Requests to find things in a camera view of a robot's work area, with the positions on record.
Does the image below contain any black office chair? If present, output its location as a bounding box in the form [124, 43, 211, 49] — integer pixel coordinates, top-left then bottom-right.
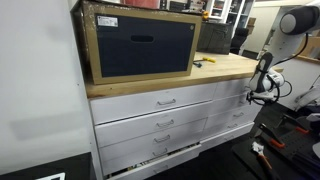
[229, 27, 250, 55]

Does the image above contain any large brown cardboard box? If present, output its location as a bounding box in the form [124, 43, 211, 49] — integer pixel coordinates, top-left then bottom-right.
[71, 0, 203, 85]

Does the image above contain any small brown cardboard box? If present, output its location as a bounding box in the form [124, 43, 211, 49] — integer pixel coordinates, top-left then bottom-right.
[301, 35, 320, 59]

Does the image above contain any black breadboard plate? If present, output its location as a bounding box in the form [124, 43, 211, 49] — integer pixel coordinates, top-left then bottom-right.
[232, 128, 320, 180]

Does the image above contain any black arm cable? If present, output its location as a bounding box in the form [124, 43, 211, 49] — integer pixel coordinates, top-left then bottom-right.
[266, 31, 311, 105]

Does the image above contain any yellow handled hex key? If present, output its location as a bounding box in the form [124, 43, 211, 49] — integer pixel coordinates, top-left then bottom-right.
[194, 56, 217, 65]

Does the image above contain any white shelf unit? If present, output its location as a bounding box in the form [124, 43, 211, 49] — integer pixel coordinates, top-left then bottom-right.
[204, 0, 256, 31]

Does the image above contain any grey white curved fixture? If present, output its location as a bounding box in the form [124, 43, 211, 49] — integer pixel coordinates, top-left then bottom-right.
[294, 86, 320, 112]

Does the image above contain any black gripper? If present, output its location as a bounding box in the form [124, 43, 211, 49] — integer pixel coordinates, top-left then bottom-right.
[245, 90, 279, 106]

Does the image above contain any white side counter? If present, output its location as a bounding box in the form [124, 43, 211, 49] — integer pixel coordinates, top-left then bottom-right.
[274, 53, 320, 111]

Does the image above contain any white frame piece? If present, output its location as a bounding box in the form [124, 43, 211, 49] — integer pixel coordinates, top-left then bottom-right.
[33, 171, 67, 180]

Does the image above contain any black clamp orange grip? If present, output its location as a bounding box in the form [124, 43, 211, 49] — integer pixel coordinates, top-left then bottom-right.
[282, 114, 311, 136]
[258, 123, 287, 150]

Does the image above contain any orange handled white head tool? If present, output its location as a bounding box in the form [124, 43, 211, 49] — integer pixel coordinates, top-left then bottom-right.
[251, 141, 275, 172]

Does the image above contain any grey fabric tote bag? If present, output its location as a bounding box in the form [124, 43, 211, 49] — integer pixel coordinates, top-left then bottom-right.
[197, 21, 234, 55]

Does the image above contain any white cabinet with wood top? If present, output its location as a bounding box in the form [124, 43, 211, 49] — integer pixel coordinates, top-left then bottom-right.
[84, 51, 284, 180]

